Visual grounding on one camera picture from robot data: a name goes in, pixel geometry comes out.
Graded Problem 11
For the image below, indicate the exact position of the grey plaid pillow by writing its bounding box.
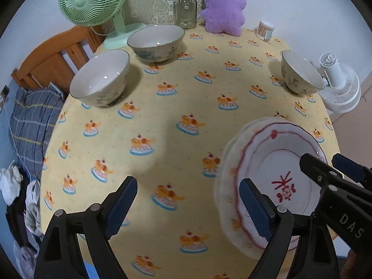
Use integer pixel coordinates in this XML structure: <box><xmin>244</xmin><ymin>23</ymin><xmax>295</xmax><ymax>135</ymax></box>
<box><xmin>8</xmin><ymin>83</ymin><xmax>68</xmax><ymax>178</ymax></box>

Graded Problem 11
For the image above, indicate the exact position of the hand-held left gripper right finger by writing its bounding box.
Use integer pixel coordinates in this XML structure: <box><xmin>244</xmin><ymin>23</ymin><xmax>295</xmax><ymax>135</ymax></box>
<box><xmin>239</xmin><ymin>178</ymin><xmax>340</xmax><ymax>279</ymax></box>

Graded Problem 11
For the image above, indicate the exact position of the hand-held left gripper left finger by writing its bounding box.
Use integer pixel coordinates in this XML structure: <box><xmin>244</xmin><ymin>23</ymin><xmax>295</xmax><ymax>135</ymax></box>
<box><xmin>34</xmin><ymin>176</ymin><xmax>138</xmax><ymax>279</ymax></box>

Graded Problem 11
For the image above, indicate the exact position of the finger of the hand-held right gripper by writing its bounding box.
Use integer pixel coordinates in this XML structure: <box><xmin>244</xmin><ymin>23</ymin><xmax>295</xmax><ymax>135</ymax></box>
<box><xmin>331</xmin><ymin>153</ymin><xmax>372</xmax><ymax>184</ymax></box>
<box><xmin>299</xmin><ymin>153</ymin><xmax>345</xmax><ymax>190</ymax></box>

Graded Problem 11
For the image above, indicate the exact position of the purple plush toy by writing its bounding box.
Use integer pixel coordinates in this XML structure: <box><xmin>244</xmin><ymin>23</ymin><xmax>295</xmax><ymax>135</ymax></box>
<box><xmin>201</xmin><ymin>0</ymin><xmax>246</xmax><ymax>36</ymax></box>

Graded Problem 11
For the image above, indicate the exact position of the green patterned board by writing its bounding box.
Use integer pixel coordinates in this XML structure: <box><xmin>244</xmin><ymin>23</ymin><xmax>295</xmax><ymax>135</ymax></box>
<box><xmin>126</xmin><ymin>0</ymin><xmax>246</xmax><ymax>32</ymax></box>

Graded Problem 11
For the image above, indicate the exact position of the yellow printed tablecloth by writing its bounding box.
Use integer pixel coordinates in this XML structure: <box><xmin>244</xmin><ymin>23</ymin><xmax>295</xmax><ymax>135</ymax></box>
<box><xmin>39</xmin><ymin>25</ymin><xmax>342</xmax><ymax>279</ymax></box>

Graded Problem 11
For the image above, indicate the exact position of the wooden bed headboard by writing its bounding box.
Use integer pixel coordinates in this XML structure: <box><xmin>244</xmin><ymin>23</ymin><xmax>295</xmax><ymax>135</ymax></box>
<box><xmin>12</xmin><ymin>25</ymin><xmax>112</xmax><ymax>90</ymax></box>

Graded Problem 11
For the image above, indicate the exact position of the green desk fan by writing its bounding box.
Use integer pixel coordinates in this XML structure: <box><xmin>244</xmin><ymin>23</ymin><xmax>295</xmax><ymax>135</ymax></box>
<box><xmin>59</xmin><ymin>0</ymin><xmax>147</xmax><ymax>50</ymax></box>

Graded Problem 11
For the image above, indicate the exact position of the grey clothes pile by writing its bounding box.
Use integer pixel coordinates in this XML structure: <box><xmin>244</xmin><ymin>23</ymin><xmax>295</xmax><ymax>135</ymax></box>
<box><xmin>14</xmin><ymin>180</ymin><xmax>44</xmax><ymax>276</ymax></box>

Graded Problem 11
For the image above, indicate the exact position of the scalloped orange flower plate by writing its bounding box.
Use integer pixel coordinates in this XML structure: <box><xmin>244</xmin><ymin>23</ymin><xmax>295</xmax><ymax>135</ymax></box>
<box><xmin>213</xmin><ymin>117</ymin><xmax>335</xmax><ymax>262</ymax></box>

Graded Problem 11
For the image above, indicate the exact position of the cotton swab container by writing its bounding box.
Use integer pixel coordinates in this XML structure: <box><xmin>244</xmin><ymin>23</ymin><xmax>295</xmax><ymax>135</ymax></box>
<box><xmin>256</xmin><ymin>18</ymin><xmax>276</xmax><ymax>42</ymax></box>

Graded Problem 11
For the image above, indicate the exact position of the empty glass jar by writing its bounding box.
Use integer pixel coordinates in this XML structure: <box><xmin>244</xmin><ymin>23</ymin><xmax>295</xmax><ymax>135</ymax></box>
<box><xmin>173</xmin><ymin>0</ymin><xmax>197</xmax><ymax>30</ymax></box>

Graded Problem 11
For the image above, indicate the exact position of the small floral ceramic bowl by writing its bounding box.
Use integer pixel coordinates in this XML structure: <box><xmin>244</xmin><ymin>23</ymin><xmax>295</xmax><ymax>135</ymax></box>
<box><xmin>280</xmin><ymin>49</ymin><xmax>325</xmax><ymax>95</ymax></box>

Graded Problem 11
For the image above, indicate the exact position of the grey rimmed ceramic bowl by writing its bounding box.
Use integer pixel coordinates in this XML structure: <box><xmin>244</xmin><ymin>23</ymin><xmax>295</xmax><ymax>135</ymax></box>
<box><xmin>69</xmin><ymin>49</ymin><xmax>130</xmax><ymax>108</ymax></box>

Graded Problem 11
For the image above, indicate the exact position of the blue patterned ceramic bowl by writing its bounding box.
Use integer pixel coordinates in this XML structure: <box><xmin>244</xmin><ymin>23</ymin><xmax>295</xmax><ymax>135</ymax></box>
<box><xmin>127</xmin><ymin>24</ymin><xmax>186</xmax><ymax>63</ymax></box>

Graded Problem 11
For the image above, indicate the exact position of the white plate with maroon motif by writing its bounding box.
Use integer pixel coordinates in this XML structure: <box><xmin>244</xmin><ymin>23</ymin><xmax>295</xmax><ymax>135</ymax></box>
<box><xmin>232</xmin><ymin>121</ymin><xmax>333</xmax><ymax>252</ymax></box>

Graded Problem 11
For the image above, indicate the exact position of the white fan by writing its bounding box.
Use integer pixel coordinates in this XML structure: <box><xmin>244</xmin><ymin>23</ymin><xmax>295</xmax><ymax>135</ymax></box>
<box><xmin>317</xmin><ymin>53</ymin><xmax>361</xmax><ymax>114</ymax></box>

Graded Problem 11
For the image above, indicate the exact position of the white cloth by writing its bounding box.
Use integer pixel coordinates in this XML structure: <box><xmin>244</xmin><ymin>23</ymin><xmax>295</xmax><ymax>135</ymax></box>
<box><xmin>0</xmin><ymin>163</ymin><xmax>24</xmax><ymax>205</ymax></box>

